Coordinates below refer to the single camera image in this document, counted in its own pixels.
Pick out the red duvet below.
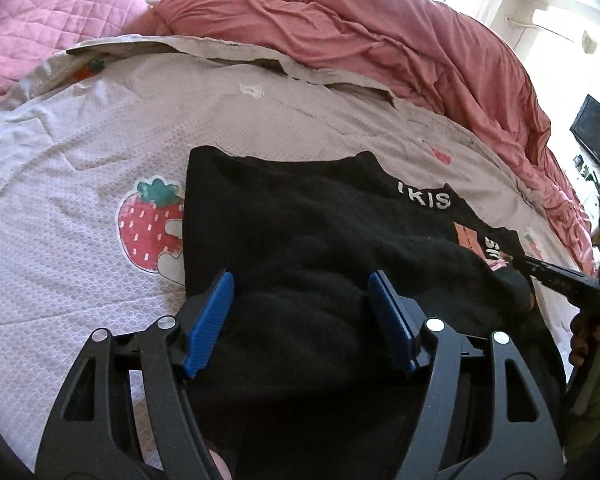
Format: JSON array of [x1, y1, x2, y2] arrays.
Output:
[[125, 0, 593, 276]]

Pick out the black television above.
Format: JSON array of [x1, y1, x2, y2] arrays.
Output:
[[570, 94, 600, 186]]

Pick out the black garment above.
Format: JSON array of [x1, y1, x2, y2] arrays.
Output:
[[182, 145, 568, 480]]

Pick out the person's right hand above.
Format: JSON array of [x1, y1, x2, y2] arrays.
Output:
[[569, 312, 600, 368]]

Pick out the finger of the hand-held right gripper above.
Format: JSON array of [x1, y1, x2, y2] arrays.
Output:
[[512, 255, 600, 306]]

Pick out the strawberry printed blanket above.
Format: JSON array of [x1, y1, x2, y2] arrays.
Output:
[[0, 35, 596, 476]]

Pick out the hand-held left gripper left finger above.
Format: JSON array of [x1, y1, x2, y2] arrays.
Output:
[[35, 270, 236, 480]]

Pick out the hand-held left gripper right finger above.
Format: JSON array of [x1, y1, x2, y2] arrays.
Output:
[[367, 270, 566, 480]]

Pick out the pink quilted pillow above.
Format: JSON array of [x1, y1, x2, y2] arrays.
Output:
[[0, 0, 151, 106]]

